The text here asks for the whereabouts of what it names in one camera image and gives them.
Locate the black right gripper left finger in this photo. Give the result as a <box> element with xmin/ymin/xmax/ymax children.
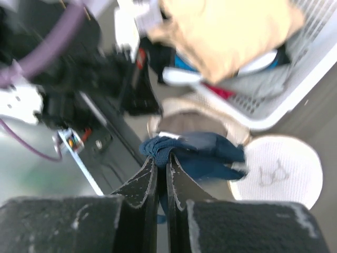
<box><xmin>1</xmin><ymin>158</ymin><xmax>158</xmax><ymax>253</ymax></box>

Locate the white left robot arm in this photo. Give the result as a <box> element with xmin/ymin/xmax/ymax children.
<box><xmin>1</xmin><ymin>1</ymin><xmax>162</xmax><ymax>129</ymax></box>

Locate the dark blue lace bra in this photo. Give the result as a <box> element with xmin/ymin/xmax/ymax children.
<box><xmin>138</xmin><ymin>131</ymin><xmax>249</xmax><ymax>225</ymax></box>

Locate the white perforated basket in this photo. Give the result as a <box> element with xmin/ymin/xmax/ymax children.
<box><xmin>193</xmin><ymin>1</ymin><xmax>336</xmax><ymax>132</ymax></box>

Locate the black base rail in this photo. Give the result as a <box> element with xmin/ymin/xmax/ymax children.
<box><xmin>52</xmin><ymin>89</ymin><xmax>158</xmax><ymax>197</ymax></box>

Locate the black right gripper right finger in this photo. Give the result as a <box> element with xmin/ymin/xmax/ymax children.
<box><xmin>166</xmin><ymin>156</ymin><xmax>329</xmax><ymax>252</ymax></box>

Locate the beige folded garment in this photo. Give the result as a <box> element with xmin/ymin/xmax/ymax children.
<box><xmin>147</xmin><ymin>0</ymin><xmax>305</xmax><ymax>84</ymax></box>

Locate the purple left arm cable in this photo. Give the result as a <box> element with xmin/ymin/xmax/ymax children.
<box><xmin>0</xmin><ymin>0</ymin><xmax>87</xmax><ymax>163</ymax></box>

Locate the white mesh laundry bag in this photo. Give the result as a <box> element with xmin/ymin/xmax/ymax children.
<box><xmin>147</xmin><ymin>95</ymin><xmax>323</xmax><ymax>209</ymax></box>

